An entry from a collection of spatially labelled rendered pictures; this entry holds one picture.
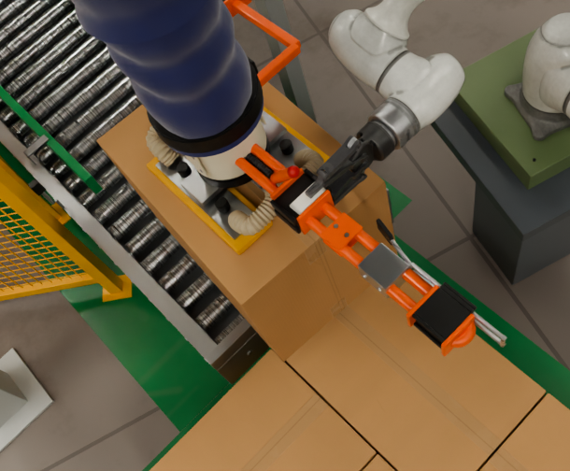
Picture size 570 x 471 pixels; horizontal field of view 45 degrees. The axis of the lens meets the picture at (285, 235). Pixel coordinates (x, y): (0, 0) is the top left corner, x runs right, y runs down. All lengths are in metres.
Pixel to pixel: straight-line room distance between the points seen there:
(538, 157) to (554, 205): 0.12
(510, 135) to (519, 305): 0.83
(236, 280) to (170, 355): 1.22
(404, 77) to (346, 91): 1.61
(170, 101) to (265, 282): 0.42
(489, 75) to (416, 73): 0.59
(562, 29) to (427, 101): 0.44
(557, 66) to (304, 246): 0.70
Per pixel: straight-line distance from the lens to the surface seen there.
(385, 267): 1.22
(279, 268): 1.42
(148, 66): 1.17
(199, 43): 1.15
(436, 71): 1.40
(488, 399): 1.85
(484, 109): 1.89
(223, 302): 2.01
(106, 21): 1.10
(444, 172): 2.73
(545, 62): 1.69
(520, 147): 1.83
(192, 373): 2.57
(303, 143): 1.53
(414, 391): 1.85
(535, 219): 1.80
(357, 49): 1.42
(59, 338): 2.85
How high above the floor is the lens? 2.34
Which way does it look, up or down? 61 degrees down
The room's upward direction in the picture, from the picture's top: 25 degrees counter-clockwise
